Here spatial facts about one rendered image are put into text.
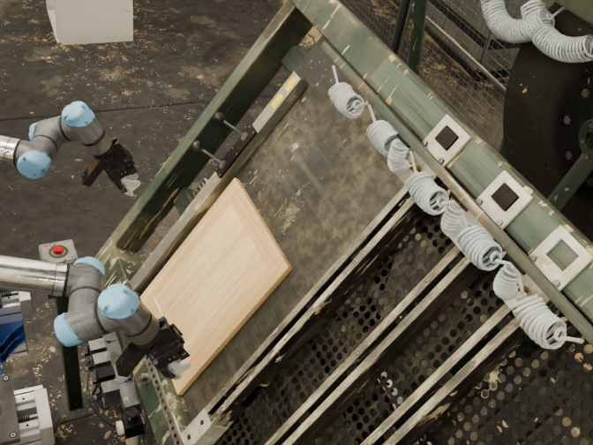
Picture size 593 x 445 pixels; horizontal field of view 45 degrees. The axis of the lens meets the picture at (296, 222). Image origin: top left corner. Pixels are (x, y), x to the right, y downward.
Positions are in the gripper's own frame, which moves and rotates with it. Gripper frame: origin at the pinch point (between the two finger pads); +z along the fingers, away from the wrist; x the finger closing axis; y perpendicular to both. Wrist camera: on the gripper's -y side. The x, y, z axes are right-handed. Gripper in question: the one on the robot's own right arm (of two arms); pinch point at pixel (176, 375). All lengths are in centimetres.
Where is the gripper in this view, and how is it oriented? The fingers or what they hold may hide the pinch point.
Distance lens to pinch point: 185.9
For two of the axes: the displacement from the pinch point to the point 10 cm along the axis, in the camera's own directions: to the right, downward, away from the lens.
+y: 8.8, -4.8, 0.2
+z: 3.1, 6.0, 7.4
